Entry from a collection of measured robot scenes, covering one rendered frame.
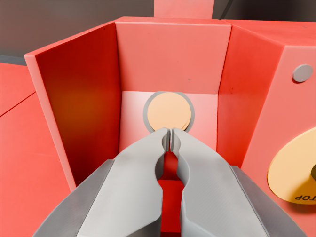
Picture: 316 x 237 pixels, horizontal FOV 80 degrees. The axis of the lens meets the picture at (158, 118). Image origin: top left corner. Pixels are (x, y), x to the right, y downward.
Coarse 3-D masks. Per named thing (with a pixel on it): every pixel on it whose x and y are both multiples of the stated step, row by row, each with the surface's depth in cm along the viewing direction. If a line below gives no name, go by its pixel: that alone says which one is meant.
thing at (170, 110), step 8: (160, 96) 17; (168, 96) 16; (176, 96) 16; (152, 104) 16; (160, 104) 16; (168, 104) 16; (176, 104) 16; (184, 104) 16; (152, 112) 16; (160, 112) 16; (168, 112) 16; (176, 112) 16; (184, 112) 16; (152, 120) 16; (160, 120) 16; (168, 120) 16; (176, 120) 16; (184, 120) 16; (184, 128) 16
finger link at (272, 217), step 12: (240, 180) 8; (252, 180) 8; (252, 192) 8; (264, 192) 8; (252, 204) 7; (264, 204) 7; (276, 204) 7; (264, 216) 7; (276, 216) 7; (288, 216) 7; (264, 228) 6; (276, 228) 6; (288, 228) 6; (300, 228) 7
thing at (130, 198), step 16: (160, 128) 12; (144, 144) 11; (160, 144) 11; (128, 160) 9; (144, 160) 9; (160, 160) 10; (112, 176) 8; (128, 176) 8; (144, 176) 8; (160, 176) 10; (112, 192) 8; (128, 192) 8; (144, 192) 8; (160, 192) 8; (96, 208) 7; (112, 208) 7; (128, 208) 7; (144, 208) 7; (160, 208) 7; (96, 224) 6; (112, 224) 6; (128, 224) 6; (144, 224) 6; (160, 224) 7
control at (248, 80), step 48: (48, 48) 6; (96, 48) 11; (144, 48) 16; (192, 48) 15; (240, 48) 13; (288, 48) 8; (48, 96) 7; (96, 96) 11; (144, 96) 18; (192, 96) 18; (240, 96) 12; (288, 96) 9; (96, 144) 12; (240, 144) 12
